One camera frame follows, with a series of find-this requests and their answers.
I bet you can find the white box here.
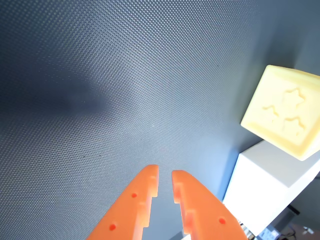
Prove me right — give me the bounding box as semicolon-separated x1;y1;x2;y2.
222;139;320;237

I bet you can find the yellow block with embossed shapes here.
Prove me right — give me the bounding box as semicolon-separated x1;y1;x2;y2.
240;64;320;162

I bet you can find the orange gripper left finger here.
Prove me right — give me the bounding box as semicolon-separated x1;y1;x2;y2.
85;164;160;240

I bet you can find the dark textured mat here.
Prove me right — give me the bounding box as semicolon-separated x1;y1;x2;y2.
0;0;320;240

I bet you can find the barcode sticker label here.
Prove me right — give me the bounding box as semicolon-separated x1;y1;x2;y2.
257;224;281;240

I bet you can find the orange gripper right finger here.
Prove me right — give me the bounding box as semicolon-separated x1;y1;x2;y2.
171;169;249;240

